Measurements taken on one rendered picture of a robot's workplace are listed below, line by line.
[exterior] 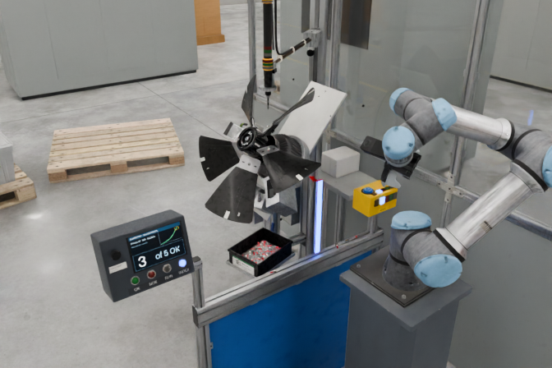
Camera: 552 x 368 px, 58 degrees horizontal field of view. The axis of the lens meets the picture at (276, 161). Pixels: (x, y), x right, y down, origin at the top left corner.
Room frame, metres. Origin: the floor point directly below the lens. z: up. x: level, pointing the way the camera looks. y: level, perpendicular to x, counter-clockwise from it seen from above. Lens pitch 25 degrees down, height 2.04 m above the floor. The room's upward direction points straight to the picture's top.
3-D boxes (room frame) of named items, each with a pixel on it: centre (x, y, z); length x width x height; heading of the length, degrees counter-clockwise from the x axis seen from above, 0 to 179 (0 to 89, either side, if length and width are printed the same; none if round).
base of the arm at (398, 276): (1.32, -0.42, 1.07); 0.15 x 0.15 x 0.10
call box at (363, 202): (1.83, -0.41, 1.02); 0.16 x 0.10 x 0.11; 124
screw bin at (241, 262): (1.70, 0.06, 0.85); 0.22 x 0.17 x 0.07; 140
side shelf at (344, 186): (2.36, -0.36, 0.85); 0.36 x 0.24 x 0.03; 34
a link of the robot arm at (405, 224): (1.31, -0.42, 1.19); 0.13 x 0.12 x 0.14; 12
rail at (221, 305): (1.60, -0.09, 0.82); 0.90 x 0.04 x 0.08; 124
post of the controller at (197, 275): (1.36, 0.27, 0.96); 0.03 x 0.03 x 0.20; 34
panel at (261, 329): (1.60, -0.09, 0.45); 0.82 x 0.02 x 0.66; 124
